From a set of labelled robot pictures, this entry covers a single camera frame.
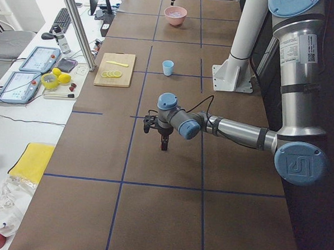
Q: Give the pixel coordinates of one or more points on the pink bowl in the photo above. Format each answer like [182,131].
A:
[175,21]

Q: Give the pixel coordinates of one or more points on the bamboo cutting board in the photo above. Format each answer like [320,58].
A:
[125,79]

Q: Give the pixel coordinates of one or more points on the yellow tape roll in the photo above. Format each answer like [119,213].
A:
[49,81]

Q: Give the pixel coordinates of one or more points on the teach pendant tablet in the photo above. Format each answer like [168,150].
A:
[41,59]
[20,88]

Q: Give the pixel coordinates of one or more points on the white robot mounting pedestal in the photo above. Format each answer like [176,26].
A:
[250,42]

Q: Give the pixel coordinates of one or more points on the clear plastic bag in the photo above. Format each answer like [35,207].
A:
[15,196]

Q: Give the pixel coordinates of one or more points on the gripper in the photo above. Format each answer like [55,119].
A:
[164,131]

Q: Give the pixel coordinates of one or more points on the light blue plastic cup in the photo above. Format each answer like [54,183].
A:
[168,67]

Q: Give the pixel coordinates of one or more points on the grey purple pouch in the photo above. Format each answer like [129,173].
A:
[67,64]

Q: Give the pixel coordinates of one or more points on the aluminium frame post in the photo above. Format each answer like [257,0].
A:
[80,33]

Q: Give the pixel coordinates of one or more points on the white tray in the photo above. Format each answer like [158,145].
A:
[62,92]

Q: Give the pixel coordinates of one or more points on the grey office chair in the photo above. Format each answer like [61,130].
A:
[13,43]

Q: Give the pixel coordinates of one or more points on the yellow cloth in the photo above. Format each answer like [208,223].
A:
[32,162]

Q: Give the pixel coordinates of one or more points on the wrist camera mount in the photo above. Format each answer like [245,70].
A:
[150,121]

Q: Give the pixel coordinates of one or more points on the black keyboard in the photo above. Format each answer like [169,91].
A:
[62,20]

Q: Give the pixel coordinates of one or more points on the near teach pendant tablet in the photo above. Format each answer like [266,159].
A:
[20,88]

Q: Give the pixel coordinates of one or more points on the white bear coaster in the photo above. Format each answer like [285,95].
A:
[81,70]

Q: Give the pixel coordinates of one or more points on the yellow plastic knife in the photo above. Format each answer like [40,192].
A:
[117,63]

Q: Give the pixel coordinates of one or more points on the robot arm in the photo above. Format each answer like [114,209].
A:
[298,146]

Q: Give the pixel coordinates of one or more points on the whole yellow lemon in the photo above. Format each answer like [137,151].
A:
[64,78]
[56,71]

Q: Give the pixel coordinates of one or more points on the black computer mouse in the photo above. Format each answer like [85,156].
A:
[47,36]

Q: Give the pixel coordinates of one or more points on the far teach pendant tablet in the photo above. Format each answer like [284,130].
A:
[41,59]

